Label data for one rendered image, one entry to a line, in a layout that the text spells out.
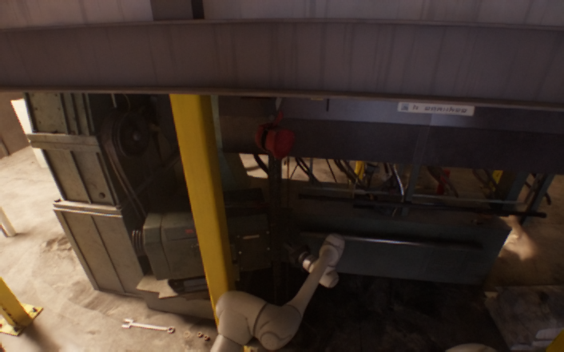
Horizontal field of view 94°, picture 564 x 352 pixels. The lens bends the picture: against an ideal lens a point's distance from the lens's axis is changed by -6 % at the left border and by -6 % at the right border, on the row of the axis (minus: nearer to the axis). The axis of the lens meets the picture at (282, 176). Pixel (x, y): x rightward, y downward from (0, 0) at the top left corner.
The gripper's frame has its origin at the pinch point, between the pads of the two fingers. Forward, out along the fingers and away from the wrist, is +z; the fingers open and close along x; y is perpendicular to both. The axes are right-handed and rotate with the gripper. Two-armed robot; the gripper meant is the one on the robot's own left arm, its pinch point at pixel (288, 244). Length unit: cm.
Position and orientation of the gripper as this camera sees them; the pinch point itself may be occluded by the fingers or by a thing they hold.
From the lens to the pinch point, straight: 180.1
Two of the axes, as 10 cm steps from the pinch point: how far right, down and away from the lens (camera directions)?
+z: -6.4, -3.8, 6.7
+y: 0.0, -8.7, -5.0
